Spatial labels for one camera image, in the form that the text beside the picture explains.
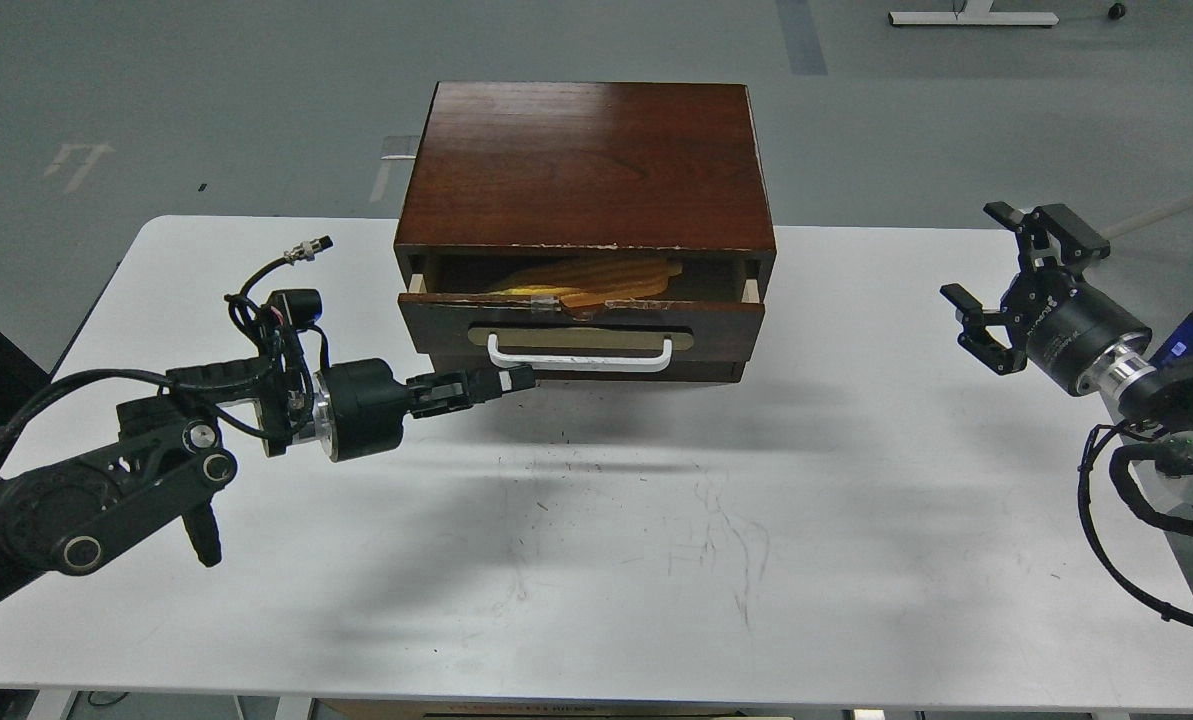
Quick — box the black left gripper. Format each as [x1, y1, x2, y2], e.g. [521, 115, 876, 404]
[316, 359, 537, 463]

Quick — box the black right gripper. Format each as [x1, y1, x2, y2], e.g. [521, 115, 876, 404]
[940, 201, 1152, 397]

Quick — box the wooden drawer with white handle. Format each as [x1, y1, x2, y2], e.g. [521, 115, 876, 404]
[398, 252, 773, 383]

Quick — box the yellow corn cob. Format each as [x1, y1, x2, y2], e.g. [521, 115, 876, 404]
[487, 257, 684, 308]

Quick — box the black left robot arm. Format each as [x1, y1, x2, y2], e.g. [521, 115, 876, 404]
[0, 237, 536, 602]

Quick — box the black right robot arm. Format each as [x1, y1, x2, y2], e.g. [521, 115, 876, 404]
[940, 201, 1193, 536]

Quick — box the dark wooden cabinet box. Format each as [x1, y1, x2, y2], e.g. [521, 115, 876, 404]
[394, 81, 775, 381]

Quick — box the clear tape piece on floor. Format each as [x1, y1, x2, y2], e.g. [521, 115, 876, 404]
[381, 135, 422, 161]

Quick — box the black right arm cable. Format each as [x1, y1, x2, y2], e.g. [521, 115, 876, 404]
[1076, 420, 1193, 638]

